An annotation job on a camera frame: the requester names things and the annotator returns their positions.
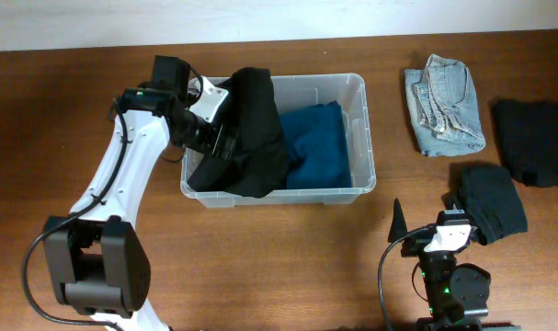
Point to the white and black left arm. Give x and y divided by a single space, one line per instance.
96 261

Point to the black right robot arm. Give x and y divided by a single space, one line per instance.
456 294

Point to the black garment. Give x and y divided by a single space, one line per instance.
527 134
260 162

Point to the folded teal blue shirt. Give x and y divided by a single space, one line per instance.
317 147

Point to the dark green folded garment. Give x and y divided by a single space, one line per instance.
488 195

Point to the folded light blue jeans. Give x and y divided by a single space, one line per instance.
443 108

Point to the clear plastic storage bin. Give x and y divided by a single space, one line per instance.
293 92

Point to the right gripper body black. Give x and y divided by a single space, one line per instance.
412 245

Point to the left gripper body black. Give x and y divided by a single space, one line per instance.
219 143

